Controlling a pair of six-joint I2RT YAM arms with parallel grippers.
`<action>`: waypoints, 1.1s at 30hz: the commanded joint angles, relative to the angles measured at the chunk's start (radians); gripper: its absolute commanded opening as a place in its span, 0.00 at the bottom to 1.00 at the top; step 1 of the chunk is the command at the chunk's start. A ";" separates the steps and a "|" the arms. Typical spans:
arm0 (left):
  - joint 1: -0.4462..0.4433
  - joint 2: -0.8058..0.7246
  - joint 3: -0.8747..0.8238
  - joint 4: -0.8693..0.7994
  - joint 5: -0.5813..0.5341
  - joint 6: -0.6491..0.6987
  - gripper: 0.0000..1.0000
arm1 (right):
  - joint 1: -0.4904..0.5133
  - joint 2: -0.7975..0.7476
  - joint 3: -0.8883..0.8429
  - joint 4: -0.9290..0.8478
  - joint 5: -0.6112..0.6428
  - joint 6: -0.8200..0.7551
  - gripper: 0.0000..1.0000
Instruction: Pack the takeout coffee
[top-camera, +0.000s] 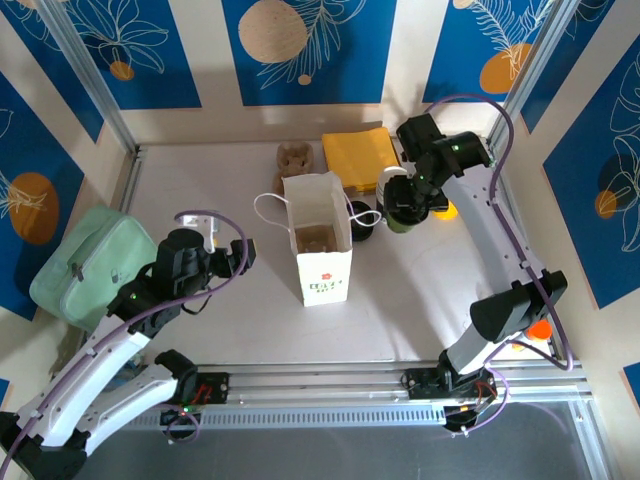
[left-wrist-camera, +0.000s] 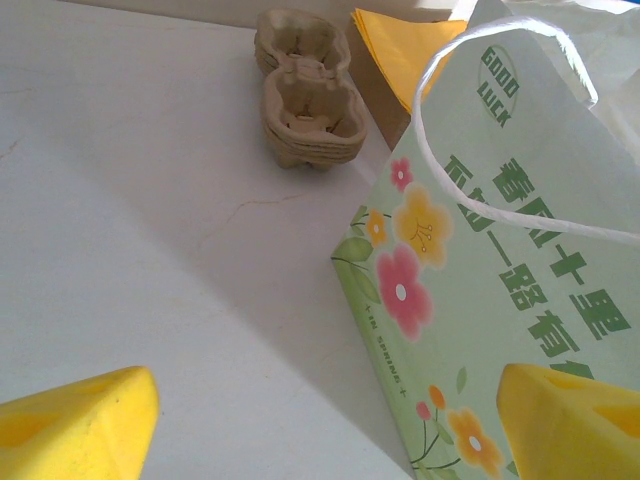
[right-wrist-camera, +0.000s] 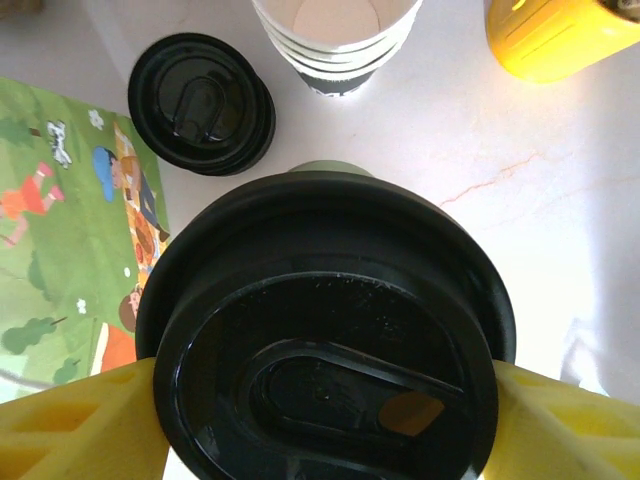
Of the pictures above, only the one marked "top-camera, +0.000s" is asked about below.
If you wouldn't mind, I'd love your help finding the green paper coffee cup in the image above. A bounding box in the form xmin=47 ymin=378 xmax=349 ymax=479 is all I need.
xmin=387 ymin=217 xmax=426 ymax=237

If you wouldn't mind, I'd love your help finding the white flower print paper bag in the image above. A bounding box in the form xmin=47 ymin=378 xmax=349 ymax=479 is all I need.
xmin=253 ymin=171 xmax=384 ymax=309

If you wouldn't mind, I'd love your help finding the yellow cup holder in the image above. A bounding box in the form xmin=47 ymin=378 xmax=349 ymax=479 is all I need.
xmin=432 ymin=199 xmax=460 ymax=222

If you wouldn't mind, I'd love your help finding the stack of black cup lids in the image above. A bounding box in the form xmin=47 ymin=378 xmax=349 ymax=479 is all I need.
xmin=349 ymin=198 xmax=384 ymax=244

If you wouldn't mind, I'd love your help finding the stack of yellow napkins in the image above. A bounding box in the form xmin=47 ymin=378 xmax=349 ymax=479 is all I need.
xmin=321 ymin=126 xmax=403 ymax=195

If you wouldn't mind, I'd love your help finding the mint green zip bag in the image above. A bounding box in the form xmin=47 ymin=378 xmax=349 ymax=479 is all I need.
xmin=28 ymin=204 xmax=159 ymax=332

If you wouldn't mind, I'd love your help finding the stack of pulp cup carriers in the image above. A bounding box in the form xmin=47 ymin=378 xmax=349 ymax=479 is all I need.
xmin=272 ymin=141 xmax=315 ymax=191

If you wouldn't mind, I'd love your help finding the orange emergency stop button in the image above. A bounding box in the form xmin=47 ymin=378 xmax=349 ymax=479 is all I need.
xmin=512 ymin=319 xmax=555 ymax=354

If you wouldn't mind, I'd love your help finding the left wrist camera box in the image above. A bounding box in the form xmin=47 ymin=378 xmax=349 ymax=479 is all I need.
xmin=179 ymin=213 xmax=222 ymax=252

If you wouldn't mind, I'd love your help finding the aluminium side rail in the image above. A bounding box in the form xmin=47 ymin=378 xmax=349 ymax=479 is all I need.
xmin=117 ymin=144 xmax=146 ymax=216

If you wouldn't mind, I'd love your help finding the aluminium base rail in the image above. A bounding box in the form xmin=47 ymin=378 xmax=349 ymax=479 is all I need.
xmin=119 ymin=359 xmax=601 ymax=436

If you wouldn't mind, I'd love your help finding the aluminium frame post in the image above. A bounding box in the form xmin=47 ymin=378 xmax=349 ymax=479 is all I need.
xmin=487 ymin=0 xmax=589 ymax=151
xmin=37 ymin=0 xmax=146 ymax=156

